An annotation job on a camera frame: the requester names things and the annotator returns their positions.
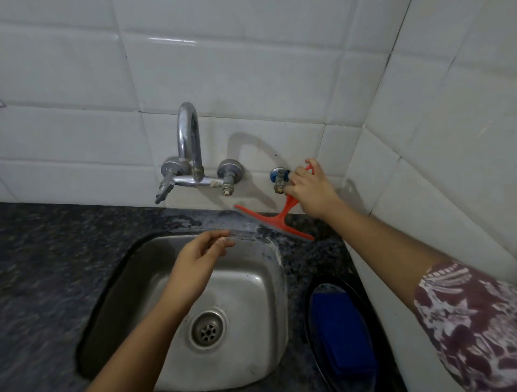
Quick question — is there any person's left hand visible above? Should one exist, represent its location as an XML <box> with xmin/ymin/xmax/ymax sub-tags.
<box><xmin>167</xmin><ymin>229</ymin><xmax>236</xmax><ymax>312</ymax></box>

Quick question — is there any person's right hand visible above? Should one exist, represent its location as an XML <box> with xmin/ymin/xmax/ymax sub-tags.
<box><xmin>284</xmin><ymin>158</ymin><xmax>342</xmax><ymax>221</ymax></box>

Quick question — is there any red squeegee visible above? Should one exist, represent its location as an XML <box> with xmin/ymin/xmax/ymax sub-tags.
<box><xmin>234</xmin><ymin>163</ymin><xmax>316</xmax><ymax>242</ymax></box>

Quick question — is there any person's right forearm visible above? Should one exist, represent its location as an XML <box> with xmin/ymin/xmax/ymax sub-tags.
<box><xmin>322</xmin><ymin>199</ymin><xmax>457</xmax><ymax>312</ymax></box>

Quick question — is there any person's left forearm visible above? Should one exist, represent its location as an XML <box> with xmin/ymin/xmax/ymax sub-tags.
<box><xmin>86</xmin><ymin>297</ymin><xmax>195</xmax><ymax>392</ymax></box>

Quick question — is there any stainless steel sink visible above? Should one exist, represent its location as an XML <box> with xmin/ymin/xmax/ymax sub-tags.
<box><xmin>76</xmin><ymin>233</ymin><xmax>290</xmax><ymax>392</ymax></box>

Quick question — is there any metal sink drain strainer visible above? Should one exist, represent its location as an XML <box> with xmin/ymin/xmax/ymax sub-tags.
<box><xmin>190</xmin><ymin>309</ymin><xmax>227</xmax><ymax>348</ymax></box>

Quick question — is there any blue scrub sponge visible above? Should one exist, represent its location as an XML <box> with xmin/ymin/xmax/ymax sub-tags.
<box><xmin>310</xmin><ymin>284</ymin><xmax>379</xmax><ymax>379</ymax></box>

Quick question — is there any black oval tray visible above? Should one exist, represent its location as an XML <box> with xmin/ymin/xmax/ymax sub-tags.
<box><xmin>303</xmin><ymin>276</ymin><xmax>406</xmax><ymax>392</ymax></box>

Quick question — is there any maroon patterned sleeve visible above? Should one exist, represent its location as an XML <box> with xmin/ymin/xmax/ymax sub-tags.
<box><xmin>414</xmin><ymin>260</ymin><xmax>517</xmax><ymax>392</ymax></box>

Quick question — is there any small blue-handled tap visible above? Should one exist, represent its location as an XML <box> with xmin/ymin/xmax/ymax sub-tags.
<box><xmin>269</xmin><ymin>167</ymin><xmax>292</xmax><ymax>195</ymax></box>

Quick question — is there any chrome wall faucet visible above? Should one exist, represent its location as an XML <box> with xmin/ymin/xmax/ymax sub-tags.
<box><xmin>155</xmin><ymin>102</ymin><xmax>245</xmax><ymax>205</ymax></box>

